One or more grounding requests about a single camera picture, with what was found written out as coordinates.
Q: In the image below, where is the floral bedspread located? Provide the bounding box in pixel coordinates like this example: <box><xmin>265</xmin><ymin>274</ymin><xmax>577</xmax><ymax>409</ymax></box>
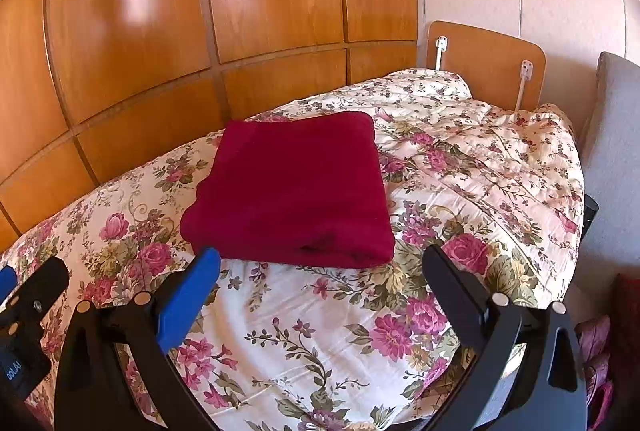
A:
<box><xmin>0</xmin><ymin>68</ymin><xmax>586</xmax><ymax>431</ymax></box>

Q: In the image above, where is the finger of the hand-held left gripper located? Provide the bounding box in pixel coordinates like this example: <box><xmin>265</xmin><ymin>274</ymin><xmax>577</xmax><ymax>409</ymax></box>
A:
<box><xmin>0</xmin><ymin>264</ymin><xmax>20</xmax><ymax>298</ymax></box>
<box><xmin>0</xmin><ymin>256</ymin><xmax>70</xmax><ymax>338</ymax></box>

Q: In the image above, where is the black frame piece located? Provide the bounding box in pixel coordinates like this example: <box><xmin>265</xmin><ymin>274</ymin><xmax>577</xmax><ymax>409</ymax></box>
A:
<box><xmin>582</xmin><ymin>194</ymin><xmax>600</xmax><ymax>242</ymax></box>

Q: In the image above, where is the dark red cushion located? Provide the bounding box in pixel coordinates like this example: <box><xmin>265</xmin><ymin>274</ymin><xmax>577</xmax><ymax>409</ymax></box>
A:
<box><xmin>611</xmin><ymin>273</ymin><xmax>640</xmax><ymax>387</ymax></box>

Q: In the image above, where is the grey cushion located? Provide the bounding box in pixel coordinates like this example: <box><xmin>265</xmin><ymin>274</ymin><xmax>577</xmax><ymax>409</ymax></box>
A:
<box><xmin>580</xmin><ymin>51</ymin><xmax>640</xmax><ymax>272</ymax></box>

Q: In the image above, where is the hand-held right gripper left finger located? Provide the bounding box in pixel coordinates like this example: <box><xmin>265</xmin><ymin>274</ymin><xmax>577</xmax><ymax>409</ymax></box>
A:
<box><xmin>54</xmin><ymin>247</ymin><xmax>223</xmax><ymax>431</ymax></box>

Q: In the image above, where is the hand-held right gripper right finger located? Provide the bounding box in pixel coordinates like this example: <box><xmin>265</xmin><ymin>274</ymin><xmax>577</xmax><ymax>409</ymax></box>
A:
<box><xmin>422</xmin><ymin>243</ymin><xmax>588</xmax><ymax>431</ymax></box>

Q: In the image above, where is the wooden headboard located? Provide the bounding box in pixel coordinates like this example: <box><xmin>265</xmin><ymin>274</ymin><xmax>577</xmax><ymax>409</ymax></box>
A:
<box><xmin>425</xmin><ymin>20</ymin><xmax>547</xmax><ymax>109</ymax></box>

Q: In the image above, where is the pink bag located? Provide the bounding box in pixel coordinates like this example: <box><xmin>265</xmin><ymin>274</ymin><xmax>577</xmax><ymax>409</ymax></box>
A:
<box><xmin>575</xmin><ymin>316</ymin><xmax>616</xmax><ymax>429</ymax></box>

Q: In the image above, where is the dark red fleece garment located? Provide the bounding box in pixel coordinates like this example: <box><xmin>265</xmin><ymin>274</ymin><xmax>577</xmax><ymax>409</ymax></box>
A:
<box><xmin>179</xmin><ymin>111</ymin><xmax>396</xmax><ymax>269</ymax></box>

